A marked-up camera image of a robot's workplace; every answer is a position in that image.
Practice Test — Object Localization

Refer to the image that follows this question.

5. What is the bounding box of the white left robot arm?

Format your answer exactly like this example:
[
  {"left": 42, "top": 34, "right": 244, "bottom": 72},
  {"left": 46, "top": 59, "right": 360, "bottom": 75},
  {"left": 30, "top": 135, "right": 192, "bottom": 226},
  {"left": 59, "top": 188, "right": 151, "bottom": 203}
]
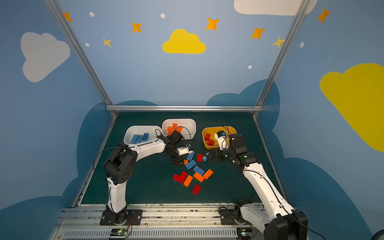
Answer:
[{"left": 100, "top": 131, "right": 191, "bottom": 226}]

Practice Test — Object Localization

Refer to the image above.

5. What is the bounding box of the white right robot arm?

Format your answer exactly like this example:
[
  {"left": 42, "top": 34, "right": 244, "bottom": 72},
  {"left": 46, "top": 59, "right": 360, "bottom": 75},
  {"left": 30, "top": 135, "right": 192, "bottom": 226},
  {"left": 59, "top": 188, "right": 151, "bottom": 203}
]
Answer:
[{"left": 209, "top": 131, "right": 309, "bottom": 240}]

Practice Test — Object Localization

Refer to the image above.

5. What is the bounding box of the yellow plastic bin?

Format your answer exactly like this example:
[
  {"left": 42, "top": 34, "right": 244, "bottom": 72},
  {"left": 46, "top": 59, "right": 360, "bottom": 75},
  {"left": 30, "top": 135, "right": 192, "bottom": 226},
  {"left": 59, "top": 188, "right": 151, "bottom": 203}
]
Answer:
[{"left": 202, "top": 126, "right": 237, "bottom": 150}]

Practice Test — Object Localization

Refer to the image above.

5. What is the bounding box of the white middle plastic bin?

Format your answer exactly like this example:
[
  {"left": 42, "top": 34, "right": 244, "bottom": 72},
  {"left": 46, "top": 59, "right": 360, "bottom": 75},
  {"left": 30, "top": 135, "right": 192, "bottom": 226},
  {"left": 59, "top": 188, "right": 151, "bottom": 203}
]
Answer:
[{"left": 162, "top": 119, "right": 197, "bottom": 140}]

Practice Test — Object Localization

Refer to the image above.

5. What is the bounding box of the white plastic bin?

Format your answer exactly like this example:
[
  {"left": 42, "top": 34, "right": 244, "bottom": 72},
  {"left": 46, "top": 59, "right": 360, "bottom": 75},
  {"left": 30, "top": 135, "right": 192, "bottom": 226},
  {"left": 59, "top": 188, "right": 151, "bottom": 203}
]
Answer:
[
  {"left": 162, "top": 119, "right": 197, "bottom": 140},
  {"left": 123, "top": 126, "right": 162, "bottom": 147}
]

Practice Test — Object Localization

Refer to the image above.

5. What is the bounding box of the white left plastic bin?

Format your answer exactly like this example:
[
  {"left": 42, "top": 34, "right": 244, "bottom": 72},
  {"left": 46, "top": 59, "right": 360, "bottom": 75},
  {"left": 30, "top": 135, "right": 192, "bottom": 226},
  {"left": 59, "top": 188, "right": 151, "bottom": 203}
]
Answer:
[{"left": 123, "top": 126, "right": 162, "bottom": 147}]

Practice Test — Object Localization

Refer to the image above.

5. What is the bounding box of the small red lego lower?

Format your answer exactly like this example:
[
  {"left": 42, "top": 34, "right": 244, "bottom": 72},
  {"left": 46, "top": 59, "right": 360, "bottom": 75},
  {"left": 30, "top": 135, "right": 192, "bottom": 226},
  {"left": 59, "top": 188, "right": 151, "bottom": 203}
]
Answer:
[{"left": 173, "top": 174, "right": 180, "bottom": 181}]

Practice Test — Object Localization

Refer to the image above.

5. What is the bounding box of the long red lego brick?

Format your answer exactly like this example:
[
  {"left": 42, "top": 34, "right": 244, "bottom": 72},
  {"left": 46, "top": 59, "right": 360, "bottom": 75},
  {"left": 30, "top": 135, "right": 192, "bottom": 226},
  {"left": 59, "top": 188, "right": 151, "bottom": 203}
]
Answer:
[{"left": 178, "top": 171, "right": 188, "bottom": 183}]

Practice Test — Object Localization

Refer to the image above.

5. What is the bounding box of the red lego bottom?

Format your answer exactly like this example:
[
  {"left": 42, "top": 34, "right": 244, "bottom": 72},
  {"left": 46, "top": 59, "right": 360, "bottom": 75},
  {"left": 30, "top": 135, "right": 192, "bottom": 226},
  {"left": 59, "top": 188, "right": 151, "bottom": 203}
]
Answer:
[{"left": 192, "top": 184, "right": 202, "bottom": 196}]

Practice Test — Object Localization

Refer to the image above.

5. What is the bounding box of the right green circuit board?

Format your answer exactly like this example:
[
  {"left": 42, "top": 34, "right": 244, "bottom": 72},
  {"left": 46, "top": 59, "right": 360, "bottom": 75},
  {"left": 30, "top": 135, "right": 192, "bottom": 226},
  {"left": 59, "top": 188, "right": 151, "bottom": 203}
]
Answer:
[{"left": 236, "top": 228, "right": 253, "bottom": 240}]

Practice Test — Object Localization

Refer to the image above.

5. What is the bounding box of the green circuit board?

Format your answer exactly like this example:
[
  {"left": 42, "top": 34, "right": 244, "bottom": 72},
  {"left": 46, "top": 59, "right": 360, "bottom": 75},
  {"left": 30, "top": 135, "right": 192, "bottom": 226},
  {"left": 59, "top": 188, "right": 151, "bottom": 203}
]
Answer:
[
  {"left": 110, "top": 229, "right": 129, "bottom": 238},
  {"left": 236, "top": 228, "right": 253, "bottom": 240}
]

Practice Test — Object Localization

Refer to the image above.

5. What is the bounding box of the left green circuit board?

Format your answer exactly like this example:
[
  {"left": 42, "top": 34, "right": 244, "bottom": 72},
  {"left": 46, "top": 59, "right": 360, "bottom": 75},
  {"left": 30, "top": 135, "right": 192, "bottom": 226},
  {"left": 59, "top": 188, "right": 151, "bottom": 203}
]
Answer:
[{"left": 110, "top": 229, "right": 129, "bottom": 238}]

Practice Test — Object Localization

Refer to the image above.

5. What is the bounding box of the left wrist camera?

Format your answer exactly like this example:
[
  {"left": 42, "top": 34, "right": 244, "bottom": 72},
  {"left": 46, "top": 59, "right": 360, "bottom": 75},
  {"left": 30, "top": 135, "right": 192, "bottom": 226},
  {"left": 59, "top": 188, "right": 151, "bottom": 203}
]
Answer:
[{"left": 177, "top": 146, "right": 193, "bottom": 156}]

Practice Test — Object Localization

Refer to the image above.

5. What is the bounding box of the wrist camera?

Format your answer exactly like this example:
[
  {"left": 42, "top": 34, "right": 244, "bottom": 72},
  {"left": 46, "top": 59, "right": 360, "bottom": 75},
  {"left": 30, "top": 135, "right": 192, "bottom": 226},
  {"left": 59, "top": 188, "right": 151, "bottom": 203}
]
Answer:
[
  {"left": 214, "top": 131, "right": 228, "bottom": 151},
  {"left": 177, "top": 146, "right": 193, "bottom": 156}
]

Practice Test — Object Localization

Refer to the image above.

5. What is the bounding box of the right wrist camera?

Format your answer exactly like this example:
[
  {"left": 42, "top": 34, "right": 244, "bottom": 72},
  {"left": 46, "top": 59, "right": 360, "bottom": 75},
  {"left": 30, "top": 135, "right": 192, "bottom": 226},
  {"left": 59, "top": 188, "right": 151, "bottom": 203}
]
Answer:
[{"left": 214, "top": 131, "right": 228, "bottom": 151}]

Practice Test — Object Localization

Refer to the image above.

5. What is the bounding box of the right side floor rail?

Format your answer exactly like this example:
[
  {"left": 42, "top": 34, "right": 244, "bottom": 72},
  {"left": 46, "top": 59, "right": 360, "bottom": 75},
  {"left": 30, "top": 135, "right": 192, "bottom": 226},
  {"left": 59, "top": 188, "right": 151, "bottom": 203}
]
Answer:
[{"left": 252, "top": 111, "right": 287, "bottom": 199}]

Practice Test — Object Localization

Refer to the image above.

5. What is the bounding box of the floor rail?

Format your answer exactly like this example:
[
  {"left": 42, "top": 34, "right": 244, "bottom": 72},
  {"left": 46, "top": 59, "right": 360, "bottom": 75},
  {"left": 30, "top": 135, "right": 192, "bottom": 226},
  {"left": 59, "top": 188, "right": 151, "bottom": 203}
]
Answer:
[
  {"left": 252, "top": 111, "right": 287, "bottom": 199},
  {"left": 71, "top": 114, "right": 117, "bottom": 208}
]

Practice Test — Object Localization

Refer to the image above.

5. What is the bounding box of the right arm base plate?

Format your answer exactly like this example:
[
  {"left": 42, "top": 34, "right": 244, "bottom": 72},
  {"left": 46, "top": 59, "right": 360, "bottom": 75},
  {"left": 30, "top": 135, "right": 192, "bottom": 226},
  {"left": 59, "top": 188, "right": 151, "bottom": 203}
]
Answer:
[{"left": 218, "top": 207, "right": 250, "bottom": 225}]

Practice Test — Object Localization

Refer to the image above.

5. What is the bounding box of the horizontal aluminium frame rail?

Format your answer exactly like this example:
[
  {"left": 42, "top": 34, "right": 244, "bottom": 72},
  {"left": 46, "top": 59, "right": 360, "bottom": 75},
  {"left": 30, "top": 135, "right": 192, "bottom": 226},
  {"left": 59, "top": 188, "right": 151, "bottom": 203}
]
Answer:
[{"left": 106, "top": 105, "right": 263, "bottom": 112}]

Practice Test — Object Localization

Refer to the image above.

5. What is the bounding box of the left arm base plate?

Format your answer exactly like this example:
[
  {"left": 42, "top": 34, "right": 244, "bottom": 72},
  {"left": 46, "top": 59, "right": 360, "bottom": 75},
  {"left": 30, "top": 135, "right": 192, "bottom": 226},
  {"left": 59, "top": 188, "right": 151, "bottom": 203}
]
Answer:
[{"left": 100, "top": 209, "right": 143, "bottom": 226}]

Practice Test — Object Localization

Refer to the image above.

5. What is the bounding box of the left side floor rail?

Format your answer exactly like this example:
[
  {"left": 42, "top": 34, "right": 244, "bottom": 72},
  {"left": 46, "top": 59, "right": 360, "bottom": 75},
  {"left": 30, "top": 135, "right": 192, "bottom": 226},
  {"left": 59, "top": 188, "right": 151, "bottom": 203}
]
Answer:
[{"left": 71, "top": 114, "right": 117, "bottom": 208}]

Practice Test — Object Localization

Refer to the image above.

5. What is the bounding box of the right aluminium frame post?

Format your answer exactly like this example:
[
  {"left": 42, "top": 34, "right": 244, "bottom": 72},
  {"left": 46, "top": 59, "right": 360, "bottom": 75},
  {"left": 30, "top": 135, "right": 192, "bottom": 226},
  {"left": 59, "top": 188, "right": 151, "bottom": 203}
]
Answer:
[{"left": 255, "top": 0, "right": 311, "bottom": 112}]

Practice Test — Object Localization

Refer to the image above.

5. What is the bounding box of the aluminium frame post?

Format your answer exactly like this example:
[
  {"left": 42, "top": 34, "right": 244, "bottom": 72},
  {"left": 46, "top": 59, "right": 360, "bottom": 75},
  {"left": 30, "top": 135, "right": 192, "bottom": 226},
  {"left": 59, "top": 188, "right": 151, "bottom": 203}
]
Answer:
[
  {"left": 45, "top": 0, "right": 113, "bottom": 105},
  {"left": 255, "top": 0, "right": 311, "bottom": 112}
]

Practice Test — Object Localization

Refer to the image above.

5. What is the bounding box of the left aluminium frame post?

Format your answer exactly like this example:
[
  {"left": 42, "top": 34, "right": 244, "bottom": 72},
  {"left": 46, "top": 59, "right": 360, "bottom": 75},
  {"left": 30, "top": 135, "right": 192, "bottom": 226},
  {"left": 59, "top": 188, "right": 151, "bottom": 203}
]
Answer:
[{"left": 45, "top": 0, "right": 113, "bottom": 105}]

